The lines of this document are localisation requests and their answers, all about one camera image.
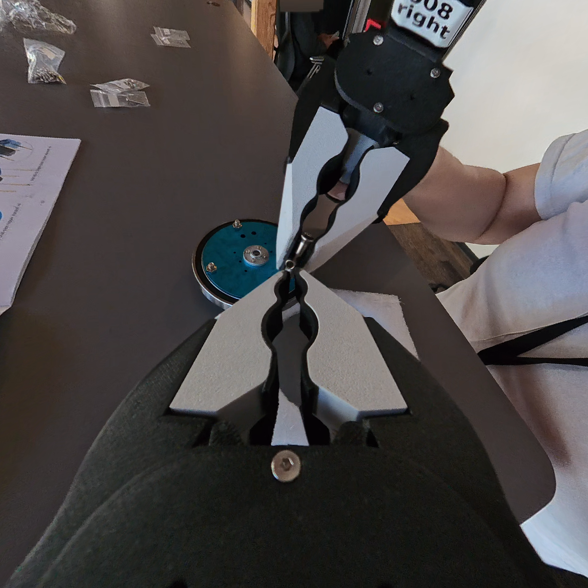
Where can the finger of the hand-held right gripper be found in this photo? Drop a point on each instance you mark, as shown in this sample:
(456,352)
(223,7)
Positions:
(367,193)
(307,160)

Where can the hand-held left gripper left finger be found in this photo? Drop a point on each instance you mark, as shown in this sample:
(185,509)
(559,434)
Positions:
(225,367)

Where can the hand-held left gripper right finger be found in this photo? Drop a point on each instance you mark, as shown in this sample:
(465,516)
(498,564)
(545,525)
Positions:
(353,363)

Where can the small metal socket wrench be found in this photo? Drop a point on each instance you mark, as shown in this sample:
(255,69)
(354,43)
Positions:
(301,246)

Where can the round blue base plate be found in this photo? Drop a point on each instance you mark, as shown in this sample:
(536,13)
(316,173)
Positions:
(225,275)

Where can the dark grey desk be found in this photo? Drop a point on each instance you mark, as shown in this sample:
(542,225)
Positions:
(138,183)

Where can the person's right hand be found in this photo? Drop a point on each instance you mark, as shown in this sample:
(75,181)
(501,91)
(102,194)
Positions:
(339,191)

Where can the white foam packing piece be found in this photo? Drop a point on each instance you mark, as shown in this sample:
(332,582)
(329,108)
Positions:
(381,312)

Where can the silver round hub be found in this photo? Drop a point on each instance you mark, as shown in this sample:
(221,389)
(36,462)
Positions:
(256,255)

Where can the open instruction booklet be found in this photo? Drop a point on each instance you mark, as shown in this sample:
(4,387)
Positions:
(32,206)

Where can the plastic bag of screws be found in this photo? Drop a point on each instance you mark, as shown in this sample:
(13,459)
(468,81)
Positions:
(43,64)

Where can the crumpled clear plastic bag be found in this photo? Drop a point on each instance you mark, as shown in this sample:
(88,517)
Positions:
(32,18)

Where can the wooden post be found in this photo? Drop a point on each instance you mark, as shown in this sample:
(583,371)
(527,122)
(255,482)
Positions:
(262,23)

